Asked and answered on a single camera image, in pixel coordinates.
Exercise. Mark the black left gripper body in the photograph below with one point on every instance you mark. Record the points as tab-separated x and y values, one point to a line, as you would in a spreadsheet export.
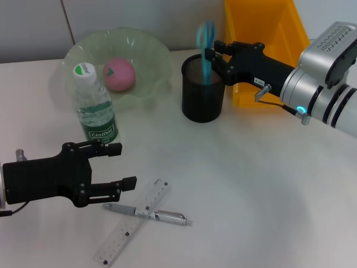
50	178

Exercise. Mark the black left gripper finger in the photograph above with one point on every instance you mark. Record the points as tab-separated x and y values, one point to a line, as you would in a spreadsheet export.
129	184
114	149

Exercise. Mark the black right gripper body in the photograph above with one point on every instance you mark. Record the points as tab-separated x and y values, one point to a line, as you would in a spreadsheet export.
259	67

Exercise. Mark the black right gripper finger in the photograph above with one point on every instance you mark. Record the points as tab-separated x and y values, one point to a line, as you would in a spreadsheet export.
220	65
221	47

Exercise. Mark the blue teal scissors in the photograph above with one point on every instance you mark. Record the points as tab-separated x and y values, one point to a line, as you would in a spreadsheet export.
206	56

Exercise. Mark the clear green-label water bottle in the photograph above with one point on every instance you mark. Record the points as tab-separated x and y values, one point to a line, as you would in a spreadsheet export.
96	117

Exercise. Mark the clear plastic ruler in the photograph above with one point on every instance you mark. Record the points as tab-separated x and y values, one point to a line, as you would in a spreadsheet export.
125	231

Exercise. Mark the grey white pen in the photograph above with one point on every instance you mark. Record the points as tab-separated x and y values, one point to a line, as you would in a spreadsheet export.
167	215

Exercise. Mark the pink peach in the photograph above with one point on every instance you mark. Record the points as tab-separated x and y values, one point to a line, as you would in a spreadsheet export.
120	75

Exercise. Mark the black mesh pen holder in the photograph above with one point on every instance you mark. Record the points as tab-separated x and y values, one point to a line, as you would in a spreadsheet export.
202	100

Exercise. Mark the pale green glass fruit plate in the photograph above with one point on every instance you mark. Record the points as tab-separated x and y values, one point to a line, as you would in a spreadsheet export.
145	56

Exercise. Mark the yellow plastic bin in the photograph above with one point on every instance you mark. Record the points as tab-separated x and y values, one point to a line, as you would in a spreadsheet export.
262	28

